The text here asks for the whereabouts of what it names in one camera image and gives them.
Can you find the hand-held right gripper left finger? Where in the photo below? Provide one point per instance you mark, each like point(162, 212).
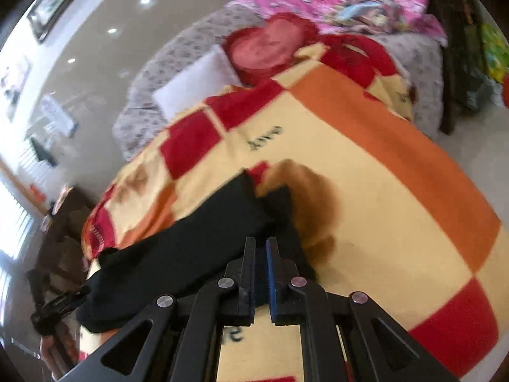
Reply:
point(249, 282)

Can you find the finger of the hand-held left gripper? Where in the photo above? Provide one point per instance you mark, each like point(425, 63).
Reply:
point(65, 300)

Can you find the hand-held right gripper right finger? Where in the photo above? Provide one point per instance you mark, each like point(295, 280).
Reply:
point(272, 282)

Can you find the black pants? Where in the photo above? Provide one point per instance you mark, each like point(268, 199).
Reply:
point(187, 246)

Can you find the dark wooden side table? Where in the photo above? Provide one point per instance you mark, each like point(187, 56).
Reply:
point(65, 230)

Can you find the window blinds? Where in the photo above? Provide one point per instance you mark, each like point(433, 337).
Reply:
point(16, 223)

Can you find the orange yellow red checkered blanket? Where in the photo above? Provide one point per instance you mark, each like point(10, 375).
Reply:
point(377, 191)

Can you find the dark monitor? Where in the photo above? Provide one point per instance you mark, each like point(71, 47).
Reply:
point(43, 151)

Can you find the white board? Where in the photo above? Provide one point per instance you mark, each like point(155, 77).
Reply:
point(59, 115)

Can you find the white pillow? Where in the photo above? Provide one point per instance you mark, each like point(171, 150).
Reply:
point(195, 83)

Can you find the red heart pillow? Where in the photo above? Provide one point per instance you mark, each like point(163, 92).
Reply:
point(266, 49)

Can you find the grey patterned bed sheet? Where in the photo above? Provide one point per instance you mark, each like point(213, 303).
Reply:
point(159, 63)

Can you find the red plush cloth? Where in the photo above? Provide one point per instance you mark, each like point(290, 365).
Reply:
point(358, 57)

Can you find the colourful printed cloth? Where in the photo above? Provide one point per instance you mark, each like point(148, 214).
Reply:
point(370, 10)

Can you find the dark wooden furniture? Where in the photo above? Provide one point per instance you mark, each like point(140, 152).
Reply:
point(453, 47)

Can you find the green yellow toy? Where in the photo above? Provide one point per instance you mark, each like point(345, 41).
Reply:
point(495, 53)

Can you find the wall poster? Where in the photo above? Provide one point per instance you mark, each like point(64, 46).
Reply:
point(14, 85)

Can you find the framed wall picture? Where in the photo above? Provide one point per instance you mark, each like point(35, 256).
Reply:
point(55, 4)

